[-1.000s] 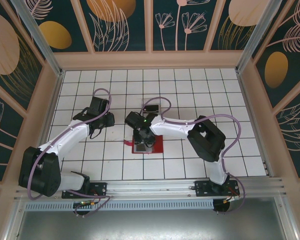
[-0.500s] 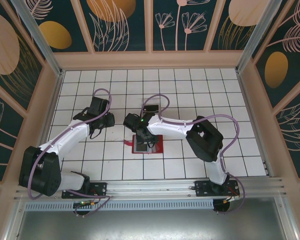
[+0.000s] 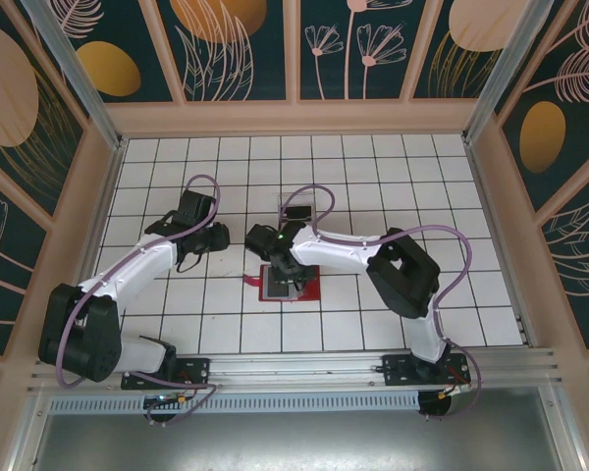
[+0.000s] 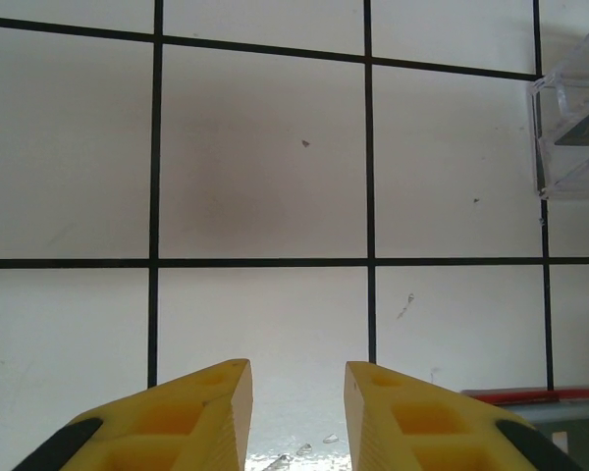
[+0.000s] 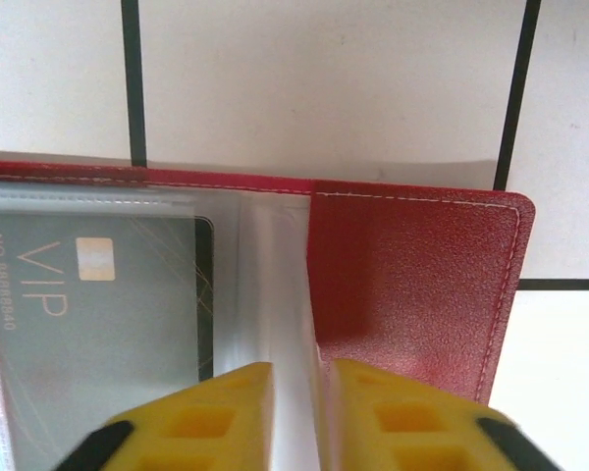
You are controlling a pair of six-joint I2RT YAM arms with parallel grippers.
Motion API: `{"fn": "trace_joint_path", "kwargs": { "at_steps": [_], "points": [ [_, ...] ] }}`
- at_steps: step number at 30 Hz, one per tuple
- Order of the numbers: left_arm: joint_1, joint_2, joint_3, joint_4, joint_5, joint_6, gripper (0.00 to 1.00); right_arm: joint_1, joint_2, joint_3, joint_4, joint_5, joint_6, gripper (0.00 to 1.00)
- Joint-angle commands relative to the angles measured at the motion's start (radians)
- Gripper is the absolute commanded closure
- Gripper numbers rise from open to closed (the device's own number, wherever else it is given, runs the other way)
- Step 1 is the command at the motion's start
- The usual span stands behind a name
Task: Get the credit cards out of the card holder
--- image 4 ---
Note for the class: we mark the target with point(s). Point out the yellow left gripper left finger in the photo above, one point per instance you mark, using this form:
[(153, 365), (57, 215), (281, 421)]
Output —
[(221, 392)]

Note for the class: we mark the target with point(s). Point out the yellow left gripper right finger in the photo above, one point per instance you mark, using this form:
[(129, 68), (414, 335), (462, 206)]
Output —
[(373, 417)]

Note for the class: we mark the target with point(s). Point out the red leather card holder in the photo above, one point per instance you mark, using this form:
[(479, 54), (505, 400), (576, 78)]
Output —
[(569, 412)]

